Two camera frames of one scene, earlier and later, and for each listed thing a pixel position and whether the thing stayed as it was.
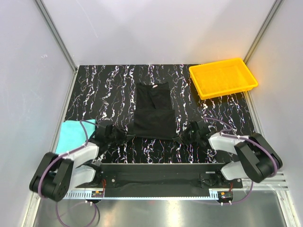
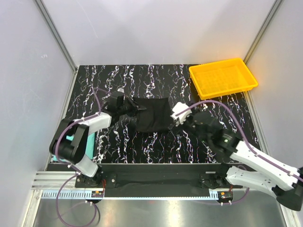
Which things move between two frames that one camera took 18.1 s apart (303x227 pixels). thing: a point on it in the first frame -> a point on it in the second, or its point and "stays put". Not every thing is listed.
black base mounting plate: [116, 176] stays put
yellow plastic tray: [216, 78] stays put
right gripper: [182, 137] -> [182, 126]
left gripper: [124, 135] -> [135, 107]
